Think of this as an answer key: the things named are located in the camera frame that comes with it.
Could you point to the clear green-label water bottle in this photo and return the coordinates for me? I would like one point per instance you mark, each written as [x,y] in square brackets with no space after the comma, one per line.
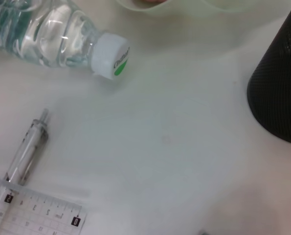
[50,31]

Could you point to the clear grey ballpoint pen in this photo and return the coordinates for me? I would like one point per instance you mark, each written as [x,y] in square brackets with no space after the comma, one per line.
[28,151]

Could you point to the black mesh pen holder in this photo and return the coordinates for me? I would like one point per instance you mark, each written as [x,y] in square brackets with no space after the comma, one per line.
[277,85]

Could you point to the transparent plastic ruler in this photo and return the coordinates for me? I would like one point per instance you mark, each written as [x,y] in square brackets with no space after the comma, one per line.
[32,218]

